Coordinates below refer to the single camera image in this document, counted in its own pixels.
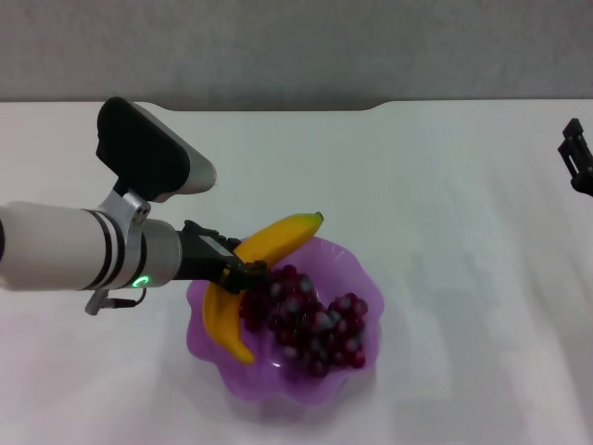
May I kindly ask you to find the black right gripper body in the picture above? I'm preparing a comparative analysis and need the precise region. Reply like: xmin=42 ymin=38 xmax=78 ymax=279
xmin=570 ymin=168 xmax=593 ymax=197

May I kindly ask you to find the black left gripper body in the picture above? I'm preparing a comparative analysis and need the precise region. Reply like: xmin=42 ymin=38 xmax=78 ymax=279
xmin=177 ymin=219 xmax=240 ymax=282

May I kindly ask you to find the yellow banana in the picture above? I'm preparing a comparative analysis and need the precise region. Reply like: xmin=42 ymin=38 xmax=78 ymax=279
xmin=202 ymin=210 xmax=325 ymax=365

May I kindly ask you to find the dark red grape bunch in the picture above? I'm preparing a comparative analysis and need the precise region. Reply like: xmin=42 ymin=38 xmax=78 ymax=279
xmin=237 ymin=264 xmax=370 ymax=379

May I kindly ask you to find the purple scalloped plastic bowl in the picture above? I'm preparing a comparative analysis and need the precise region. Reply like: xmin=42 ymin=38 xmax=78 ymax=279
xmin=186 ymin=235 xmax=385 ymax=410

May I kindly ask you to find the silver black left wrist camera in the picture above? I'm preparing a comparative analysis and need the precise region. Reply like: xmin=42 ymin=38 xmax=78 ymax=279
xmin=95 ymin=95 xmax=219 ymax=205

